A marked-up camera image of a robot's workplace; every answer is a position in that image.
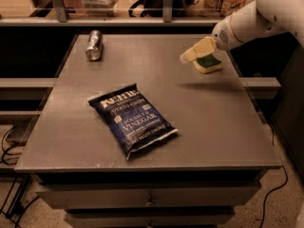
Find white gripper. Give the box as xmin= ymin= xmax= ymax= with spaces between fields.
xmin=180 ymin=15 xmax=243 ymax=63

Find green and yellow sponge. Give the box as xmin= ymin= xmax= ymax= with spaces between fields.
xmin=193 ymin=54 xmax=221 ymax=74

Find blue kettle chip bag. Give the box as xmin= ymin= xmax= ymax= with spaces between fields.
xmin=88 ymin=84 xmax=178 ymax=159

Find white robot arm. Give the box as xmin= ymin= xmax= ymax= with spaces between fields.
xmin=180 ymin=0 xmax=304 ymax=64

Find black bag on shelf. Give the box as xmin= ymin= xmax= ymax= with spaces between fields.
xmin=128 ymin=0 xmax=199 ymax=17

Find silver soda can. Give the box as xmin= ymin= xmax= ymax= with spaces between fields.
xmin=85 ymin=30 xmax=103 ymax=62

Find grey drawer cabinet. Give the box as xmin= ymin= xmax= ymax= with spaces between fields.
xmin=16 ymin=34 xmax=280 ymax=228

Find metal drawer knob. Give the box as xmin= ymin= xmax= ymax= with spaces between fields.
xmin=145 ymin=197 xmax=155 ymax=207

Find black cable right floor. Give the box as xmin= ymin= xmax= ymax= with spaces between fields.
xmin=258 ymin=123 xmax=289 ymax=228

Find grey metal shelf rail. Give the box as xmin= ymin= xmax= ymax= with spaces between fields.
xmin=0 ymin=0 xmax=222 ymax=27

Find black cables left floor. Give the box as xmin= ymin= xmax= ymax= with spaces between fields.
xmin=0 ymin=117 xmax=41 ymax=228

